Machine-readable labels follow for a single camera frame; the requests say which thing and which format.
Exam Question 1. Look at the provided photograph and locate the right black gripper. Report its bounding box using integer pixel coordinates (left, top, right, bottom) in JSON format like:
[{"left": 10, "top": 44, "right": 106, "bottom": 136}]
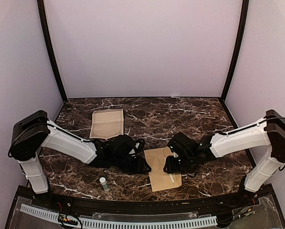
[{"left": 163, "top": 153, "right": 195, "bottom": 174}]

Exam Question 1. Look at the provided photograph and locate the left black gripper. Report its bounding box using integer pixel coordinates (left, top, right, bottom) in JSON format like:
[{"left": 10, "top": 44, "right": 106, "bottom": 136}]
[{"left": 112, "top": 155, "right": 151, "bottom": 175}]

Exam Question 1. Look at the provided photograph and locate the brown kraft envelope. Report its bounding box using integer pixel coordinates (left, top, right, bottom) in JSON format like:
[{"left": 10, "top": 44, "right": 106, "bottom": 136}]
[{"left": 144, "top": 147, "right": 182, "bottom": 192}]

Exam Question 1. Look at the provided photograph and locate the beige lined stationery sheet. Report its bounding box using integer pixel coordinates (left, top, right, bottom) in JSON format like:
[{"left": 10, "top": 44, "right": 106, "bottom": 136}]
[{"left": 90, "top": 109, "right": 124, "bottom": 140}]

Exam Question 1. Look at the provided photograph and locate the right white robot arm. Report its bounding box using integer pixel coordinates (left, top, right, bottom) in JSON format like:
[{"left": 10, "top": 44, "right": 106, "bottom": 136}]
[{"left": 163, "top": 110, "right": 285, "bottom": 207}]

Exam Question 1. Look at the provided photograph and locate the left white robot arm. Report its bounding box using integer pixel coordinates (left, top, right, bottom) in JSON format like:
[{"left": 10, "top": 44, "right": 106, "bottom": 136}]
[{"left": 8, "top": 110, "right": 151, "bottom": 208}]

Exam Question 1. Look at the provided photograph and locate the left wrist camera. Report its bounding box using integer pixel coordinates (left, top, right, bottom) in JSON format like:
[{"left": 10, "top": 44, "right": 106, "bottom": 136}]
[{"left": 129, "top": 138, "right": 145, "bottom": 157}]

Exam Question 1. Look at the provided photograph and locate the black front frame rail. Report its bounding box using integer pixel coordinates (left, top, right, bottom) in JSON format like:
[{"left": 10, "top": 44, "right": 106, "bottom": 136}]
[{"left": 21, "top": 187, "right": 259, "bottom": 215}]

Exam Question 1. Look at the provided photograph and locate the white slotted cable duct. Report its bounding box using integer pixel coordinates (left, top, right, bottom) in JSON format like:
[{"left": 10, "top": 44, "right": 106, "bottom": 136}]
[{"left": 20, "top": 204, "right": 218, "bottom": 229}]

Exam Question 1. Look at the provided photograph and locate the left black corner post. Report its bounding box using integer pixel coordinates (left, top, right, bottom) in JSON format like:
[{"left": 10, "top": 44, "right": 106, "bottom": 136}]
[{"left": 37, "top": 0, "right": 68, "bottom": 103}]

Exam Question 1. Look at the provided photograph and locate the black corner post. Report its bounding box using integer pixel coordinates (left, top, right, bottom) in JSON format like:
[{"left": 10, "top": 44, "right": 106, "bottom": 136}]
[
  {"left": 220, "top": 0, "right": 249, "bottom": 103},
  {"left": 37, "top": 0, "right": 68, "bottom": 103}
]

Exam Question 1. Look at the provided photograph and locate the right black corner post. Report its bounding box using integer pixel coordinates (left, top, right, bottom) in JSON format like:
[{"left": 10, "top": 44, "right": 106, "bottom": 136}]
[{"left": 220, "top": 0, "right": 249, "bottom": 103}]

